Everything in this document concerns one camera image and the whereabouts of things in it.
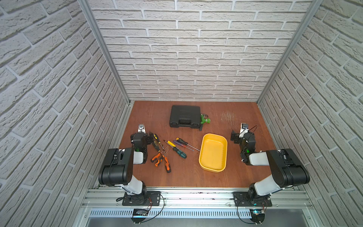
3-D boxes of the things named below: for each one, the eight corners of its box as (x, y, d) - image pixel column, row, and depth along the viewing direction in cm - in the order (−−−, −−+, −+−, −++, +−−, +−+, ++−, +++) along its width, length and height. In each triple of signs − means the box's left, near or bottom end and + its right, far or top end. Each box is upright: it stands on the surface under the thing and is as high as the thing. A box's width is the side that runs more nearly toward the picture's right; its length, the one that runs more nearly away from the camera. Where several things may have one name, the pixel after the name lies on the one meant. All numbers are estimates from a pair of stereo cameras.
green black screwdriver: (163, 142, 96) (163, 140, 95) (166, 140, 98) (165, 138, 96) (184, 159, 89) (184, 158, 87) (187, 156, 90) (187, 155, 88)
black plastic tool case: (169, 128, 104) (169, 123, 99) (171, 109, 117) (171, 103, 112) (200, 129, 105) (201, 123, 99) (199, 109, 117) (199, 103, 112)
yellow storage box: (196, 169, 86) (197, 166, 81) (201, 136, 101) (202, 132, 96) (224, 176, 84) (226, 172, 79) (225, 141, 98) (227, 136, 93)
